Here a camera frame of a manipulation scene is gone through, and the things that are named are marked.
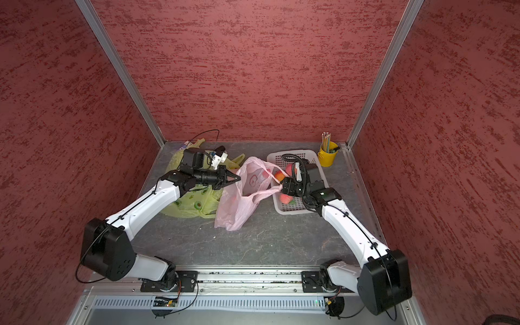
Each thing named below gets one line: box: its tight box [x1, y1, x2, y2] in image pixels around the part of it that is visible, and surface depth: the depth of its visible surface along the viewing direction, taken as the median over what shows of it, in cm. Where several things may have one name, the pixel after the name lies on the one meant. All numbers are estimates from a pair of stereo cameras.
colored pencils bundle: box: [321, 131, 332, 154], surface depth 105 cm
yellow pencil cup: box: [317, 140, 340, 168], surface depth 108 cm
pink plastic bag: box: [213, 156, 288, 232], surface depth 83 cm
